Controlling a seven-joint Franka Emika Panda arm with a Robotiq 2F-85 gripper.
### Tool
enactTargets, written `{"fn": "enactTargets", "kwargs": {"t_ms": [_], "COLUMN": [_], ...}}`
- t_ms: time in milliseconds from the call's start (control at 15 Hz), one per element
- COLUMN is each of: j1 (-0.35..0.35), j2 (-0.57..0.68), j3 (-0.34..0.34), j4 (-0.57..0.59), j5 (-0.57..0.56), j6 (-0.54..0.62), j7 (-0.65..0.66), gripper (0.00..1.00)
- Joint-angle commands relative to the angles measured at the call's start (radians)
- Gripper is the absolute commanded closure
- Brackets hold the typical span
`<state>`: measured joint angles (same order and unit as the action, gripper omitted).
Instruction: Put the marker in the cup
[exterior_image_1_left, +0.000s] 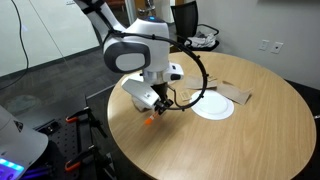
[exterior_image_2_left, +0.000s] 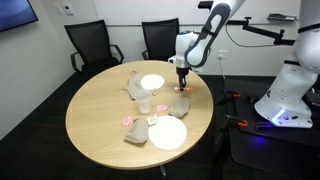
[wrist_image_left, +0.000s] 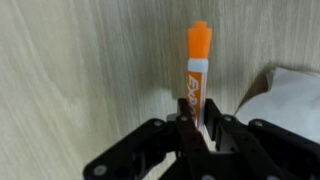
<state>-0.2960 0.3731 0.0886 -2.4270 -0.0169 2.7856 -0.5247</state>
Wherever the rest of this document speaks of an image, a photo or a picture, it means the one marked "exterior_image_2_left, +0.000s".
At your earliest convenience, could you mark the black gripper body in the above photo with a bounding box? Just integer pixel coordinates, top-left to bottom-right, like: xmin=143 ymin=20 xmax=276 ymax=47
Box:
xmin=176 ymin=66 xmax=192 ymax=81

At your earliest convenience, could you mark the orange and white marker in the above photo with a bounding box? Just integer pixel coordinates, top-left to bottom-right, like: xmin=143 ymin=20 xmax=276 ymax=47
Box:
xmin=173 ymin=86 xmax=195 ymax=92

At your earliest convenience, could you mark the clear plastic cup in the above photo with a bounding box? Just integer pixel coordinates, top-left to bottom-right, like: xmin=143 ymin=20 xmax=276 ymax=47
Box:
xmin=134 ymin=90 xmax=154 ymax=115

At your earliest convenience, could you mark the whiteboard marker tray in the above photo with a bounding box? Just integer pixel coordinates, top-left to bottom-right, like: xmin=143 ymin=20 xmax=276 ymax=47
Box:
xmin=267 ymin=12 xmax=299 ymax=23

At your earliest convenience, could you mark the white paper plate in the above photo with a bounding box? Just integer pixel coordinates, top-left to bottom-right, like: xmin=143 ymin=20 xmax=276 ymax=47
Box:
xmin=147 ymin=114 xmax=188 ymax=151
xmin=139 ymin=73 xmax=166 ymax=91

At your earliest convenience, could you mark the black mesh office chair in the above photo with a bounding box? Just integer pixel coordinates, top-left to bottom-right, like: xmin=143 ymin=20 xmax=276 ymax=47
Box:
xmin=64 ymin=19 xmax=125 ymax=77
xmin=141 ymin=17 xmax=181 ymax=62

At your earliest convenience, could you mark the white power outlet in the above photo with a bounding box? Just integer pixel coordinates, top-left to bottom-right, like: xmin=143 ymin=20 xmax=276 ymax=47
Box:
xmin=218 ymin=49 xmax=229 ymax=61

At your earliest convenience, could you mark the yellow sweetener packet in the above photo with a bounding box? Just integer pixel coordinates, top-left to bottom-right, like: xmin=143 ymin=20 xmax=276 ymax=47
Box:
xmin=146 ymin=114 xmax=159 ymax=127

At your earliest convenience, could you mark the black clamp orange handle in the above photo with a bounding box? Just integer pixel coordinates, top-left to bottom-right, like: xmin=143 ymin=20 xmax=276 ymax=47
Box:
xmin=218 ymin=89 xmax=242 ymax=106
xmin=224 ymin=114 xmax=249 ymax=129

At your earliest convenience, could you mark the black camera cable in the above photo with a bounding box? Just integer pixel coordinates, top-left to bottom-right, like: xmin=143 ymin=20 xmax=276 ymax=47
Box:
xmin=225 ymin=24 xmax=278 ymax=48

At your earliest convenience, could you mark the black stereo camera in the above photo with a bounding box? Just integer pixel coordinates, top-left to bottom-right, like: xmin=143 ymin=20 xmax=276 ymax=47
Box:
xmin=197 ymin=0 xmax=214 ymax=10

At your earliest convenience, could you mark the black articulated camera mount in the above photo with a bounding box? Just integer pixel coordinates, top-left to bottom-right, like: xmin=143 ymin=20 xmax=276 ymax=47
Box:
xmin=226 ymin=15 xmax=297 ymax=47

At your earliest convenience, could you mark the white wall thermostat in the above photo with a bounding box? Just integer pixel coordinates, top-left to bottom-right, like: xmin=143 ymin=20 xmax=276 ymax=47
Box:
xmin=63 ymin=2 xmax=75 ymax=16

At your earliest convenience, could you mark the white light switch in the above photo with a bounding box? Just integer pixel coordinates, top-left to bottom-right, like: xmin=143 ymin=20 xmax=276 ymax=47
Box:
xmin=53 ymin=2 xmax=63 ymax=15

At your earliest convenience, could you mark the wall mounted tv screen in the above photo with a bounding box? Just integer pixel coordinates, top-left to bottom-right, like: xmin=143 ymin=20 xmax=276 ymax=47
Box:
xmin=0 ymin=0 xmax=39 ymax=33

